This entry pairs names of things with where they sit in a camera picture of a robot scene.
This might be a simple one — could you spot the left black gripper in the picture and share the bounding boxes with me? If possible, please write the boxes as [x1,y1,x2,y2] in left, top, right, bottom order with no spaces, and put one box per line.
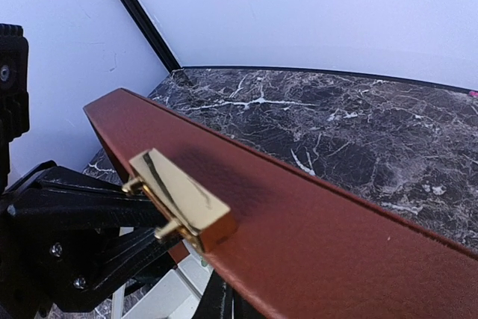
[1,161,178,314]

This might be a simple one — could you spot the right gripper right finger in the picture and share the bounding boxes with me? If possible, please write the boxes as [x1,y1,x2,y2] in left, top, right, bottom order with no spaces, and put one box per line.
[234,291,261,319]

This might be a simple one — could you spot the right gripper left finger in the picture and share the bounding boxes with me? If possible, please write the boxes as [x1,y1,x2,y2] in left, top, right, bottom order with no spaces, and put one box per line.
[196,272,233,319]

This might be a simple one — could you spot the red wooden jewelry box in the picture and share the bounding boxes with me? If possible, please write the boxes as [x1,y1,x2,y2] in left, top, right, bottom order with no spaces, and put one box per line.
[84,89,477,318]

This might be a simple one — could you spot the left black frame post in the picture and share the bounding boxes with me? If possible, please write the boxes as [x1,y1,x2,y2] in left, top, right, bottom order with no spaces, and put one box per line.
[120,0,181,72]

